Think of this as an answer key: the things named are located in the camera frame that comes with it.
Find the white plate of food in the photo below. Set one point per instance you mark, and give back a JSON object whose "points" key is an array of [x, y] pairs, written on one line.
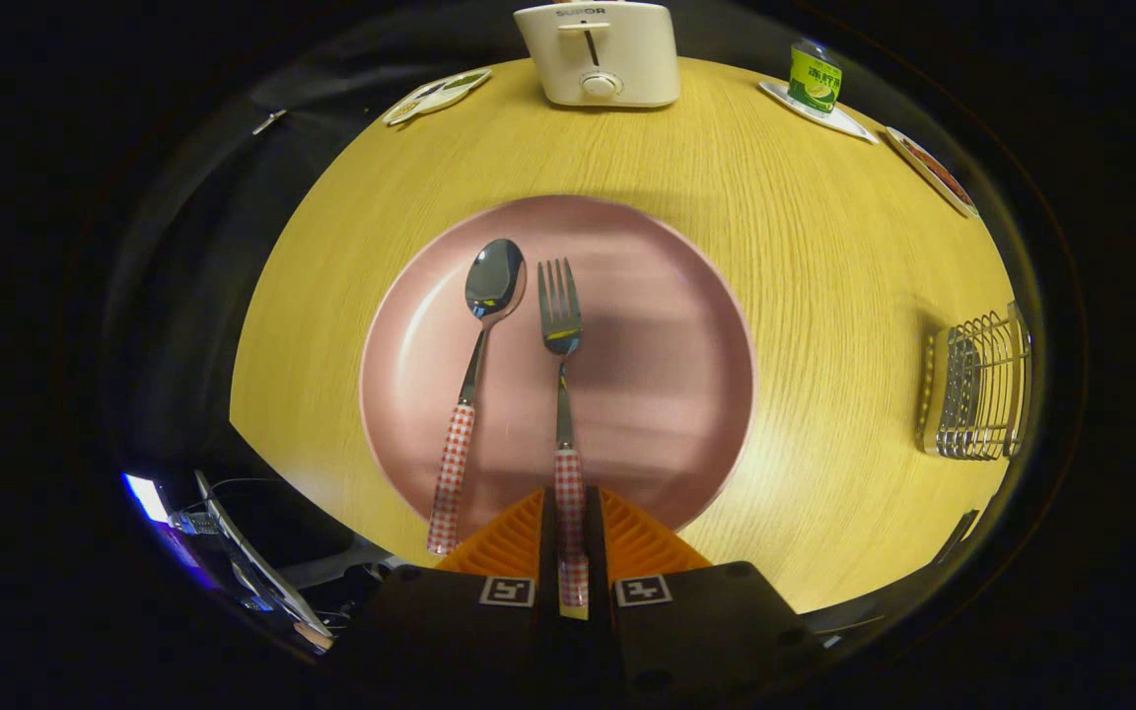
{"points": [[933, 170]]}

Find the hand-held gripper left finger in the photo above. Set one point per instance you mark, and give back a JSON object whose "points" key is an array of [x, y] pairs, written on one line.
{"points": [[548, 552]]}

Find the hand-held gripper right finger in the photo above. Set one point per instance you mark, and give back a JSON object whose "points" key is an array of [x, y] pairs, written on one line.
{"points": [[596, 552]]}

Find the green label drink bottle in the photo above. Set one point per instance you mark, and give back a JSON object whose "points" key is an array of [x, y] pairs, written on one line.
{"points": [[813, 84]]}

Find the pink plate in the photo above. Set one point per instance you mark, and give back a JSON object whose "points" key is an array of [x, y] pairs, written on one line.
{"points": [[657, 375]]}

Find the silver clip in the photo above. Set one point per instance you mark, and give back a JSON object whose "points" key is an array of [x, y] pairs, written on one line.
{"points": [[269, 121]]}

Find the white divided condiment dish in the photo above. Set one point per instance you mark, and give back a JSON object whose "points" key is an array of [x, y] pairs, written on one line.
{"points": [[440, 94]]}

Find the white toaster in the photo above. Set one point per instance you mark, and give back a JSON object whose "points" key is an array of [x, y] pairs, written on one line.
{"points": [[627, 59]]}

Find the white coaster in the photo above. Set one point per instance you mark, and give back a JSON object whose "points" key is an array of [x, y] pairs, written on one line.
{"points": [[849, 126]]}

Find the open laptop with lit screen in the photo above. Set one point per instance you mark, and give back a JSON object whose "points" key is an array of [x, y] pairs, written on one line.
{"points": [[149, 498]]}

